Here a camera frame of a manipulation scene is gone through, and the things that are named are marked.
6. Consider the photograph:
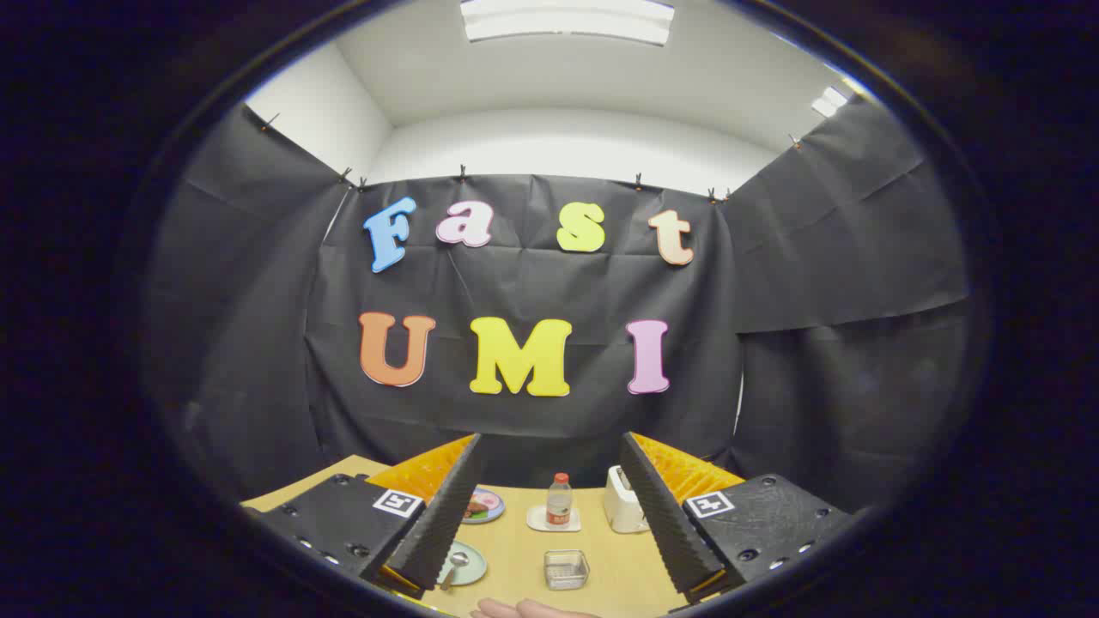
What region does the white toaster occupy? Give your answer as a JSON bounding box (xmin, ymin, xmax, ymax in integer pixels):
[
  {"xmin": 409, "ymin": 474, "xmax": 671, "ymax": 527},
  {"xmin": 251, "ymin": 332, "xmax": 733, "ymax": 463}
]
[{"xmin": 604, "ymin": 465, "xmax": 651, "ymax": 534}]

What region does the small ceiling light panel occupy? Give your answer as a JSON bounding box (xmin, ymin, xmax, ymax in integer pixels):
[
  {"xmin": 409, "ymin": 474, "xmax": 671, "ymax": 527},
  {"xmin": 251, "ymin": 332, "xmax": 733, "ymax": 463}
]
[{"xmin": 811, "ymin": 85, "xmax": 852, "ymax": 119}]

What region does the pale green plate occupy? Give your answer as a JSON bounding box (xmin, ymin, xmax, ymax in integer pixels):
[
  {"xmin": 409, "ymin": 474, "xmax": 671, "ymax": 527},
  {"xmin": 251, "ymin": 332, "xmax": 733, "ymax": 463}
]
[{"xmin": 438, "ymin": 541, "xmax": 488, "ymax": 587}]

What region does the clear red-capped water bottle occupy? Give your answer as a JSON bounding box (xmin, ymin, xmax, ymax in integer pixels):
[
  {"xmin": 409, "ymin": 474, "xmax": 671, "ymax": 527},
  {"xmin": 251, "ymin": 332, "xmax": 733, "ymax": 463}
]
[{"xmin": 546, "ymin": 473, "xmax": 574, "ymax": 527}]

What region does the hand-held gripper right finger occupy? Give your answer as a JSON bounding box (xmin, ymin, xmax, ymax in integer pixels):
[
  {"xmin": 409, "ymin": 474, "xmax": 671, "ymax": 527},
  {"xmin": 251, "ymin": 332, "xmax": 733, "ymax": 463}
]
[{"xmin": 620, "ymin": 432, "xmax": 855, "ymax": 606}]

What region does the perforated metal cutlery basket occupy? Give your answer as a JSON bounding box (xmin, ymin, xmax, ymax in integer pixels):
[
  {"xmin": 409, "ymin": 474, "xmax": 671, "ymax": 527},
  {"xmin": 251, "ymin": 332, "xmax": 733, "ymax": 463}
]
[{"xmin": 543, "ymin": 549, "xmax": 591, "ymax": 591}]

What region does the blue plate of food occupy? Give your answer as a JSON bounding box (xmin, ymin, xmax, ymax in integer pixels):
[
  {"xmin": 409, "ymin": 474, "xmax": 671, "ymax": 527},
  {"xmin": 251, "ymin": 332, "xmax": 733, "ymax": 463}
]
[{"xmin": 464, "ymin": 487, "xmax": 506, "ymax": 524}]

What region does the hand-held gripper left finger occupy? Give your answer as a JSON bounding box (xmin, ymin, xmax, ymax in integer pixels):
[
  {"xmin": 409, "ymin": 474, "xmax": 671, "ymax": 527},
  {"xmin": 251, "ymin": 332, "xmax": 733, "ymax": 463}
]
[{"xmin": 245, "ymin": 433, "xmax": 483, "ymax": 600}]

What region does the white square coaster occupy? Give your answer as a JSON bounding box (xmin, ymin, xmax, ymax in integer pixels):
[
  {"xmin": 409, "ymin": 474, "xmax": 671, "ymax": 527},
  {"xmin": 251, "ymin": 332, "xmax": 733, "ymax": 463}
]
[{"xmin": 526, "ymin": 505, "xmax": 582, "ymax": 533}]

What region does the black backdrop cloth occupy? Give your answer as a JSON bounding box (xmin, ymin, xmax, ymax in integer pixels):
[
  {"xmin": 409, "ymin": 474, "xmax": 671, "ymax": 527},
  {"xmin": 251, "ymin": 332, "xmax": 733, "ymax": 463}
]
[{"xmin": 142, "ymin": 94, "xmax": 971, "ymax": 516}]

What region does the long ceiling light panel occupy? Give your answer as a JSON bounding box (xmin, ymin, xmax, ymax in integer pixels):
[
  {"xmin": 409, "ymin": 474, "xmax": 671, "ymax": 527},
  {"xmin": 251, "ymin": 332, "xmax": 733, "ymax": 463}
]
[{"xmin": 461, "ymin": 0, "xmax": 675, "ymax": 46}]

